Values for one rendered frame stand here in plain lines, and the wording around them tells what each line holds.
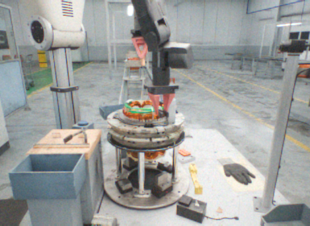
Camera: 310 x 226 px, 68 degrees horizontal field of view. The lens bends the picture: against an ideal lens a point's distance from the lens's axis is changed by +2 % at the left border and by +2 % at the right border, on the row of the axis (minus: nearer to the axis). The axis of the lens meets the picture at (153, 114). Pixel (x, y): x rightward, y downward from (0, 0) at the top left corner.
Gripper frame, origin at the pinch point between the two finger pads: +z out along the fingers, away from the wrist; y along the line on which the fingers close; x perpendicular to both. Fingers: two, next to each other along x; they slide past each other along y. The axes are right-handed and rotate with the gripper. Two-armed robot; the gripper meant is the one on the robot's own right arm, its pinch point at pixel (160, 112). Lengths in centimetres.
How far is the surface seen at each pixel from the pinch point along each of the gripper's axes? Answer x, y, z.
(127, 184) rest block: 12.1, -10.2, 32.9
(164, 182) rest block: 8.4, 4.8, 32.9
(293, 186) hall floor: 80, 171, 113
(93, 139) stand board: 8.9, -22.1, 10.2
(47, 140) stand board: 12.7, -37.3, 10.1
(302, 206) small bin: -20, 45, 33
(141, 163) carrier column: 6.6, -5.3, 21.5
